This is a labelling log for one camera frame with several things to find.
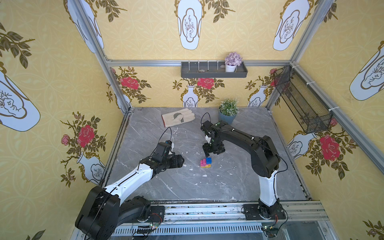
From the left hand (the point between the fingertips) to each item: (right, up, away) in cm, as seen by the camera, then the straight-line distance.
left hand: (180, 160), depth 86 cm
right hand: (+18, +2, +3) cm, 18 cm away
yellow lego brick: (+16, -4, +2) cm, 17 cm away
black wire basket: (+74, +27, -3) cm, 79 cm away
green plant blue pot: (+31, +30, +14) cm, 45 cm away
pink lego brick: (+13, -1, 0) cm, 13 cm away
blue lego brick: (+16, +1, -3) cm, 17 cm away
